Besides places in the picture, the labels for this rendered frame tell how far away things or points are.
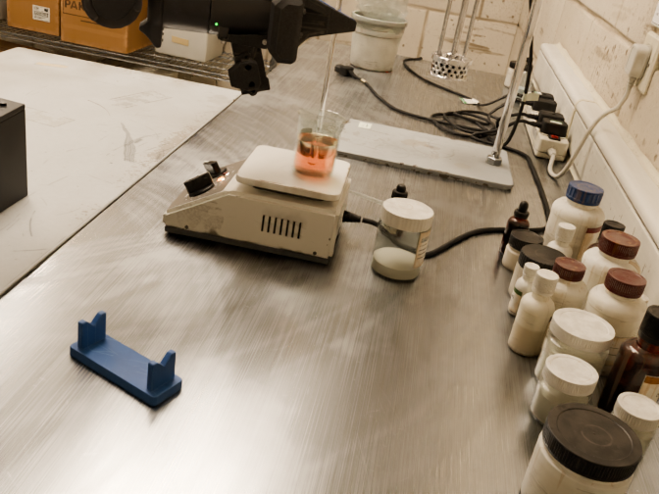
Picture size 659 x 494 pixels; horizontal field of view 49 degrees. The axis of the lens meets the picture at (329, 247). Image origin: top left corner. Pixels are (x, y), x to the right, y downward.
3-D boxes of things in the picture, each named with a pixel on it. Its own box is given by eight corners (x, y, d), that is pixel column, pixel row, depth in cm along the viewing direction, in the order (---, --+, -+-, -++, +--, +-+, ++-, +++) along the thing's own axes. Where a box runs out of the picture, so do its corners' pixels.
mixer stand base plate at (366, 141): (330, 154, 118) (331, 148, 117) (347, 123, 136) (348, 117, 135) (512, 191, 115) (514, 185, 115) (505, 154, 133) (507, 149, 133)
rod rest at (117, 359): (68, 355, 61) (67, 319, 59) (99, 338, 64) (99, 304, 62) (153, 408, 57) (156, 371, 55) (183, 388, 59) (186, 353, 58)
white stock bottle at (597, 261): (564, 332, 77) (596, 243, 73) (558, 305, 83) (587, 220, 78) (621, 345, 77) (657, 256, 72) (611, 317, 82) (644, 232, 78)
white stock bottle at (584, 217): (536, 275, 89) (564, 190, 84) (532, 253, 95) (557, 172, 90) (587, 285, 89) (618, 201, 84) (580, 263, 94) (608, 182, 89)
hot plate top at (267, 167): (232, 182, 80) (233, 174, 79) (257, 150, 91) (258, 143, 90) (338, 203, 79) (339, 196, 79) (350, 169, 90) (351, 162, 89)
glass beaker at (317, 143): (280, 175, 83) (289, 107, 79) (302, 164, 87) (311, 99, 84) (327, 190, 81) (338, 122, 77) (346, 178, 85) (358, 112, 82)
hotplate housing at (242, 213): (160, 234, 83) (164, 170, 80) (194, 194, 95) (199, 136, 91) (348, 272, 82) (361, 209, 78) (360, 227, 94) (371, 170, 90)
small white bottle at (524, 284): (527, 310, 81) (542, 263, 78) (529, 321, 79) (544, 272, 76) (506, 305, 81) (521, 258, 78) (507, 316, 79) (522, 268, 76)
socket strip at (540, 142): (534, 157, 135) (540, 134, 133) (519, 106, 170) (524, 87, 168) (564, 163, 134) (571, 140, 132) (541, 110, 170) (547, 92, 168)
